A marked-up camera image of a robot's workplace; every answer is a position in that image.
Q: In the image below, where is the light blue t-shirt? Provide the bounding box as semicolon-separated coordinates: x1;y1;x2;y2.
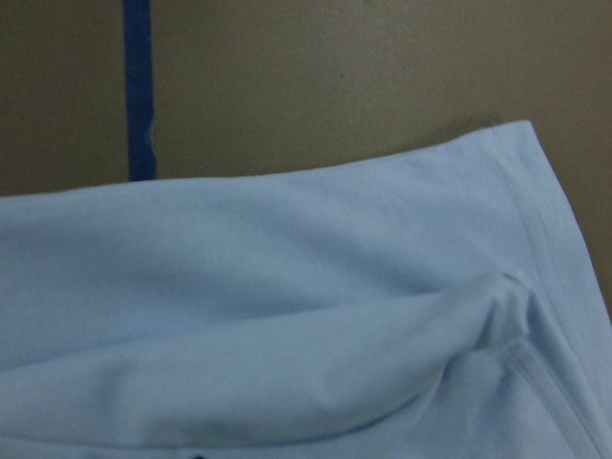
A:
1;121;611;458

